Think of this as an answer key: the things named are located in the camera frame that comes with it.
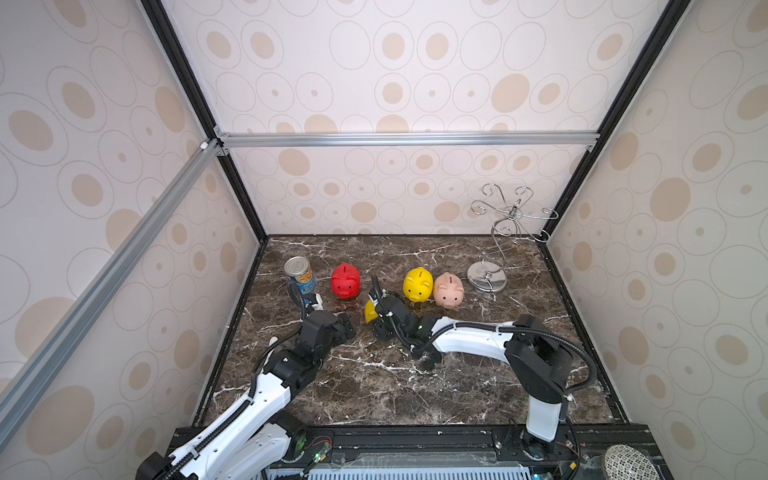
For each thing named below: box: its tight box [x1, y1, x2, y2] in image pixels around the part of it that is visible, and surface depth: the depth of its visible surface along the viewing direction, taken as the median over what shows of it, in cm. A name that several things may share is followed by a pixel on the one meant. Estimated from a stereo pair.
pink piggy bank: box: [433, 272, 465, 309], surface depth 96 cm
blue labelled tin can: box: [284, 256, 317, 295], surface depth 99 cm
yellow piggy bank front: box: [403, 267, 434, 303], surface depth 97 cm
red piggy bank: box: [331, 263, 361, 299], surface depth 99 cm
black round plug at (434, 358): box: [422, 350, 442, 371], surface depth 89 cm
